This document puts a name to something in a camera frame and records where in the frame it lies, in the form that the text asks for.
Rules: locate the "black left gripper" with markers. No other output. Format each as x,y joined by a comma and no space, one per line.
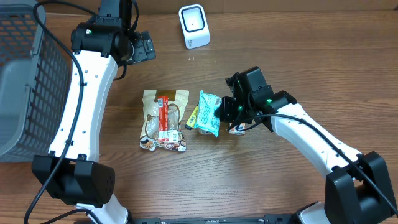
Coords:
141,46

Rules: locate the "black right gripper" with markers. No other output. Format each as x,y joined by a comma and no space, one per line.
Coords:
225,113

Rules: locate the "small orange snack box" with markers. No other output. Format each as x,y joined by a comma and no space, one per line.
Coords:
238,130

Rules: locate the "teal orange snack pack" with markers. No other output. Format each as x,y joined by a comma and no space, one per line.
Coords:
207,123

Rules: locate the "yellow highlighter pen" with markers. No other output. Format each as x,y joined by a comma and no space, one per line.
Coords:
192,119

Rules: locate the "beige brown snack pouch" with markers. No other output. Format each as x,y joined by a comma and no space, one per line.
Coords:
149,134

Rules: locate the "red stick snack packet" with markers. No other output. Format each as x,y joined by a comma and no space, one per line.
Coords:
169,116

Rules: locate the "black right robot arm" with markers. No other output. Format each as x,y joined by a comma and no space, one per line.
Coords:
358,187

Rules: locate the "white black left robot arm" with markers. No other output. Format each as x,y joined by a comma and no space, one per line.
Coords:
71,171

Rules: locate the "white barcode scanner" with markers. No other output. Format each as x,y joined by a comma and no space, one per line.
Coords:
194,26

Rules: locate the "grey plastic shopping basket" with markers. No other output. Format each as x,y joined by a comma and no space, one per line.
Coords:
34,84

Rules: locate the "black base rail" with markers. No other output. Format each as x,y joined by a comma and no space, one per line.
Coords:
266,219

